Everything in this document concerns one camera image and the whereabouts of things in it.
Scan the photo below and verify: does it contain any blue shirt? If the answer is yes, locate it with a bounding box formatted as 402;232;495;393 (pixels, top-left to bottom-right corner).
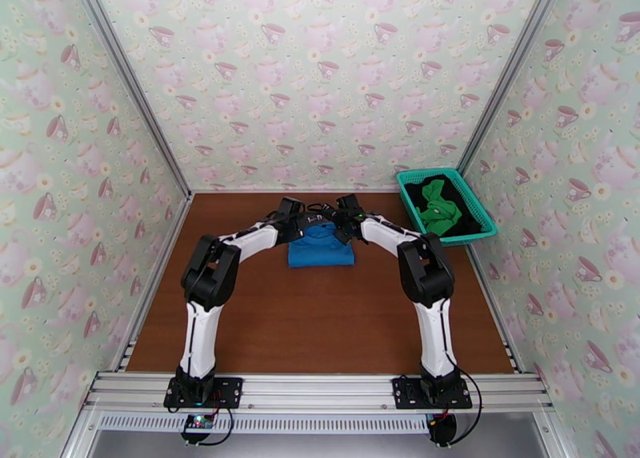
287;223;357;269

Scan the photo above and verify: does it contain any green shirt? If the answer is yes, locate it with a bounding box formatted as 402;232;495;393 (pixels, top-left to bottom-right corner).
417;179;464;237

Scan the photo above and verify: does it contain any black garment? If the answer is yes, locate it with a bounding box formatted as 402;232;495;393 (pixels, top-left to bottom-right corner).
403;173;484;237

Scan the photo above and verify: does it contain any teal plastic laundry basket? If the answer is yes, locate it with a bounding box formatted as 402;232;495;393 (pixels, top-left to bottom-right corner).
396;168;499;249

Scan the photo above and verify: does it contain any green circuit board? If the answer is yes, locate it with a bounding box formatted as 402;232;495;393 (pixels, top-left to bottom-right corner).
181;413;216;445

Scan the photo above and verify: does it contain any black round power module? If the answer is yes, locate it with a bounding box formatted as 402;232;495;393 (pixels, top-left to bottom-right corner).
427;413;458;447

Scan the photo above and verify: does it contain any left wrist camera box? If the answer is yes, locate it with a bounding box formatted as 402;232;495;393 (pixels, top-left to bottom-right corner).
278;197;306;219

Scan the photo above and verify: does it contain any aluminium table back rail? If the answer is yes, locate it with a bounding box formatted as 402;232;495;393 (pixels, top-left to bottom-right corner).
192;187;401;195

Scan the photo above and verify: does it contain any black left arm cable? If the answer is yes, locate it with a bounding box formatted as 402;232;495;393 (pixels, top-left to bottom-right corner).
166;201;326;419

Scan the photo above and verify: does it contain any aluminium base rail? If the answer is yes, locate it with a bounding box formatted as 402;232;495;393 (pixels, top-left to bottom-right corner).
82;371;555;414

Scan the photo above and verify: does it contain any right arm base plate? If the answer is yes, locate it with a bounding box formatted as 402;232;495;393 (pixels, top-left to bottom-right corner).
391;376;474;411

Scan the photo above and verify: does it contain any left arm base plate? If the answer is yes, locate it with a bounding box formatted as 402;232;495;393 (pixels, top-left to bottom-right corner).
163;376;244;408

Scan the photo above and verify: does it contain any white slotted cable duct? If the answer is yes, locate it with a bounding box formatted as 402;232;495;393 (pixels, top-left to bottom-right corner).
94;411;436;435

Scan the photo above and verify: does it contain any black circuit board cable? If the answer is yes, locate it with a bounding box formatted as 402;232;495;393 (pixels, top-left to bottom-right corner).
198;406;237;447

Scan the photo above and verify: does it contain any aluminium corner post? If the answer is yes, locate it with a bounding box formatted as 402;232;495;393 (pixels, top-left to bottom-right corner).
67;0;194;198
457;0;572;174

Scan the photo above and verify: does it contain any aluminium frame leg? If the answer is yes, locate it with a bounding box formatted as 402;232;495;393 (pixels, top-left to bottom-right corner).
58;411;101;458
534;411;577;458

